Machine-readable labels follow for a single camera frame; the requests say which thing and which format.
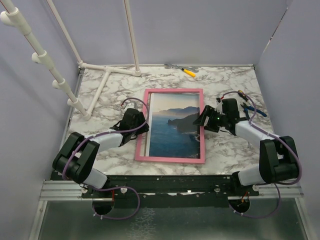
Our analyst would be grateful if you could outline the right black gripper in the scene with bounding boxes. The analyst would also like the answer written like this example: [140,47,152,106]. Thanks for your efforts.
[192,105,228,133]

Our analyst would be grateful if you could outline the seascape photo print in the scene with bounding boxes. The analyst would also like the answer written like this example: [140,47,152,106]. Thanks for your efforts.
[145,92,201,159]

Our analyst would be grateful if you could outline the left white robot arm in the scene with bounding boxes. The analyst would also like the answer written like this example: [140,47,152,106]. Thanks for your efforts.
[52,108,149,198]

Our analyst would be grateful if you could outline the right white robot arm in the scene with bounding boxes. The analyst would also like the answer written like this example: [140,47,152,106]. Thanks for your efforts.
[193,98,301,196]

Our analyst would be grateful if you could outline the black yellow screwdriver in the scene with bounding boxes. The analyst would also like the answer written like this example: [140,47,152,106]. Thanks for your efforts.
[237,90,249,102]

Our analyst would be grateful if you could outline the silver wrench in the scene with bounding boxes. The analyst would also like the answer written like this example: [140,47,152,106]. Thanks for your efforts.
[164,63,199,73]

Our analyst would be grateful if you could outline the white pvc pipe rack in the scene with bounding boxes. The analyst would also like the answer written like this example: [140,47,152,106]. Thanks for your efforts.
[0,0,142,121]

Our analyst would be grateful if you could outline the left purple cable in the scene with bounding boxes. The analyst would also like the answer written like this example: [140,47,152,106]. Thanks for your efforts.
[61,97,151,221]

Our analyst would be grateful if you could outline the purple cable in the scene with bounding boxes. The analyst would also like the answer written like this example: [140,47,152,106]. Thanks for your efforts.
[221,90,305,219]
[61,97,151,221]

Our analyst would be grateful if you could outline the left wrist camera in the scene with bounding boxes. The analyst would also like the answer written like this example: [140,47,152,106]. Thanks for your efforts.
[123,102,136,111]

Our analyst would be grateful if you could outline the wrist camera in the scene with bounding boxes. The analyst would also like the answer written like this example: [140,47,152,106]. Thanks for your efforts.
[215,98,223,114]
[123,102,136,111]

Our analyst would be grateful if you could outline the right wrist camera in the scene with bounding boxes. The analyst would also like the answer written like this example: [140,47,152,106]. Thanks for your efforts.
[215,98,223,114]

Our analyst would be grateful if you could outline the blue handled pliers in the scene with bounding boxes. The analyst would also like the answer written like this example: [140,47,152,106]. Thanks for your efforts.
[240,101,268,118]

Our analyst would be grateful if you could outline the yellow handled screwdriver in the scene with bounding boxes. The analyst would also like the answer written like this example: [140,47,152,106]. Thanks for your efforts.
[181,68,196,78]

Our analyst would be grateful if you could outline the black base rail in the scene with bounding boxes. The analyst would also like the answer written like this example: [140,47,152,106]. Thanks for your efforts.
[82,175,259,209]

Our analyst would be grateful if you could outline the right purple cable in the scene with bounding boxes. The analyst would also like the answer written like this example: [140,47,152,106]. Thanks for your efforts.
[221,90,305,219]

